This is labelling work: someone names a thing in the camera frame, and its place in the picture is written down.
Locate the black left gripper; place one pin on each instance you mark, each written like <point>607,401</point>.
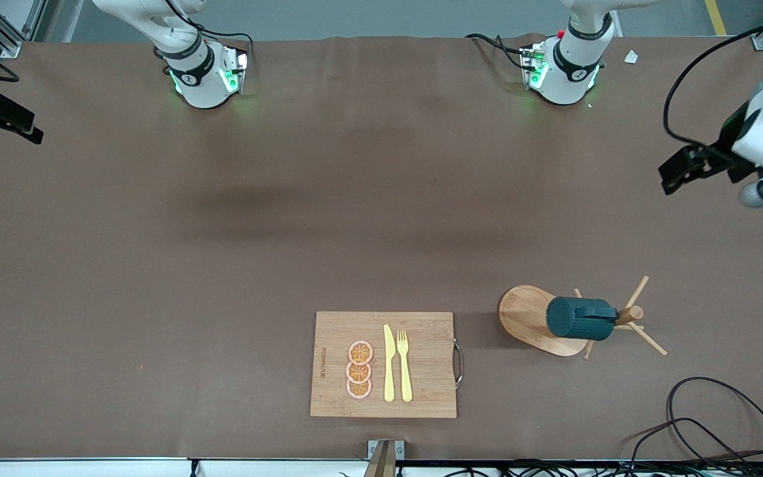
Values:
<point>728,137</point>

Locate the dark teal mug yellow inside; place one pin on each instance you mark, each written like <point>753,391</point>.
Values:
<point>577,318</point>

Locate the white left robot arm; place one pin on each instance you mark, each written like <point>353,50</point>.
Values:
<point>573,66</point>

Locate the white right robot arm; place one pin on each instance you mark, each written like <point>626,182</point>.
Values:
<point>196,73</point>

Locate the white paper scrap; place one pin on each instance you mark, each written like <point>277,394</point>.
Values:
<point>631,57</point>

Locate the wooden mug tree stand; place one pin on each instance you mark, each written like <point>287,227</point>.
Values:
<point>524,318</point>

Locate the yellow plastic fork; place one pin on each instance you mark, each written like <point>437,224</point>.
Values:
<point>406,381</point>

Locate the yellow plastic knife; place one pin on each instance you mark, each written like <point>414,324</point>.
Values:
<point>389,371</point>

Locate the fake orange slice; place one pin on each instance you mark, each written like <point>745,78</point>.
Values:
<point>358,373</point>
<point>359,389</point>
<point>360,352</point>

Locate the metal camera pole bracket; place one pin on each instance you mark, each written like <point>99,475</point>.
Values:
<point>385,460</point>

